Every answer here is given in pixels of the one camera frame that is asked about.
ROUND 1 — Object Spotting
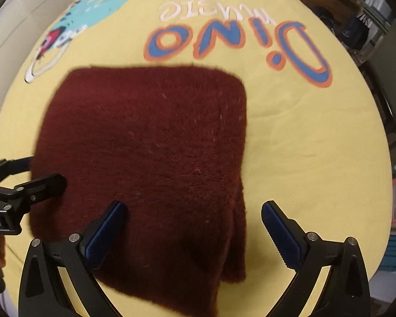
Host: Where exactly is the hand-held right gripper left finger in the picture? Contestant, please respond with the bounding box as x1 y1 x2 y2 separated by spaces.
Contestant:
18 201 129 317

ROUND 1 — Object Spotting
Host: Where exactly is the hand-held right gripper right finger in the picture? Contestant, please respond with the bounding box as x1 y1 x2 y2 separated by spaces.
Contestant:
261 200 372 317

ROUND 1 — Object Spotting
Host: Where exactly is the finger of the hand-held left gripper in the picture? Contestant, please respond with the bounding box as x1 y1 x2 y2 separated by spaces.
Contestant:
0 157 32 186
15 173 67 204

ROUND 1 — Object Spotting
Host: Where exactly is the maroon knit sweater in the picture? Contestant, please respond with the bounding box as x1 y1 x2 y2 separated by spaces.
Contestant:
30 66 249 317

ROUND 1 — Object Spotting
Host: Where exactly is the yellow printed blanket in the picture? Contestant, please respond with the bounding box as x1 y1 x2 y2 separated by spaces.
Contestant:
0 0 394 317

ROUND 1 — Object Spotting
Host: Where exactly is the white wardrobe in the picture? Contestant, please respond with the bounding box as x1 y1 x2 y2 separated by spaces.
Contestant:
0 0 83 73

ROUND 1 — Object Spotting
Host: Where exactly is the dark bag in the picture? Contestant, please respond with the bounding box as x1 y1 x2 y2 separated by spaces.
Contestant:
341 16 372 52

